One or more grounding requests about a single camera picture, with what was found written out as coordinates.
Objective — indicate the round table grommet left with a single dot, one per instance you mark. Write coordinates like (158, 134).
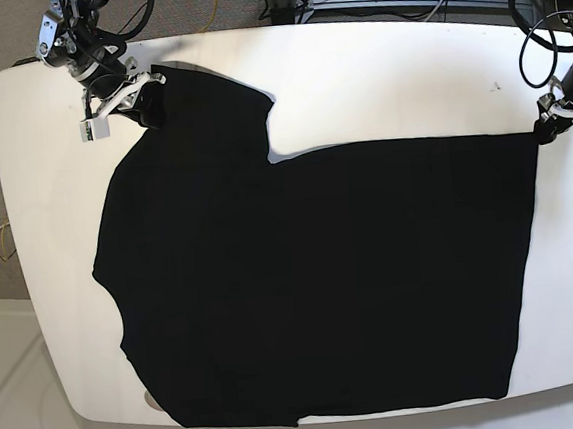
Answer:
(152, 402)

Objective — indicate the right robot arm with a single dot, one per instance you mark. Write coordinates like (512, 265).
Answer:
(97, 59)

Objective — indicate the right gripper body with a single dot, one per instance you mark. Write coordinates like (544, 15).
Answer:
(112, 93)

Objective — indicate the black T-shirt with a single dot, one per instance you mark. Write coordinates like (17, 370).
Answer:
(362, 278)

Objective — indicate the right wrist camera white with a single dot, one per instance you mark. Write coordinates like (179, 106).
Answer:
(94, 129)

